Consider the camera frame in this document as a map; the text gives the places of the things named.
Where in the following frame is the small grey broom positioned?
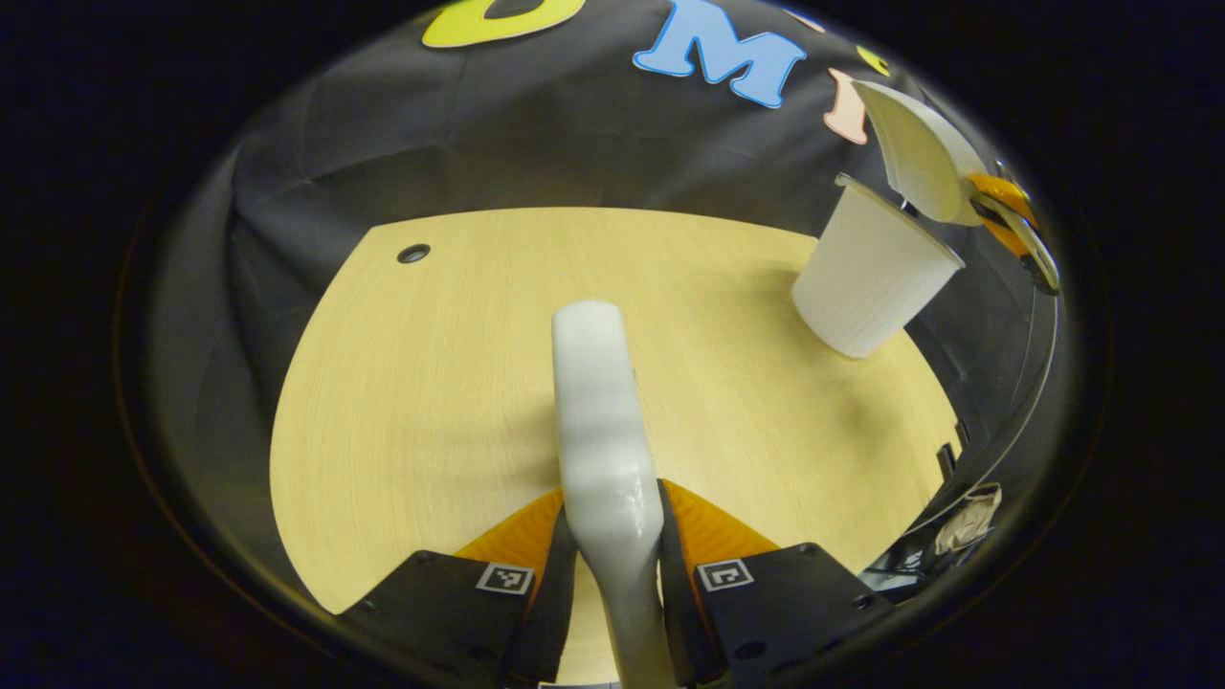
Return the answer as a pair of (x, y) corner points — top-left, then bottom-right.
(550, 300), (676, 689)

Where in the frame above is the grey plastic dustpan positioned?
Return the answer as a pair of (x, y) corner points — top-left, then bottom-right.
(850, 78), (1061, 296)

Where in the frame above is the crumpled pale bag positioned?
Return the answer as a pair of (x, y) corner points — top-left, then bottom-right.
(933, 483), (1003, 556)

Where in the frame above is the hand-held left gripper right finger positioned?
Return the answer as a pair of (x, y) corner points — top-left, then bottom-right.
(656, 478), (891, 686)

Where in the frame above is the black backdrop cloth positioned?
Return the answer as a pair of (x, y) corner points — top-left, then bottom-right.
(144, 0), (1063, 575)

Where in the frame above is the wooden desktop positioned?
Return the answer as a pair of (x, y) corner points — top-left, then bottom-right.
(270, 206), (963, 685)

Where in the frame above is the small black clamp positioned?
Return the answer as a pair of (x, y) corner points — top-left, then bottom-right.
(936, 421), (969, 479)

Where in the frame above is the white ribbed garbage bin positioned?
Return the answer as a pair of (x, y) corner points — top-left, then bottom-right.
(791, 172), (966, 360)

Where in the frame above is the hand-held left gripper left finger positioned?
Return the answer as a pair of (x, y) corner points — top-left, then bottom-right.
(335, 488), (580, 686)

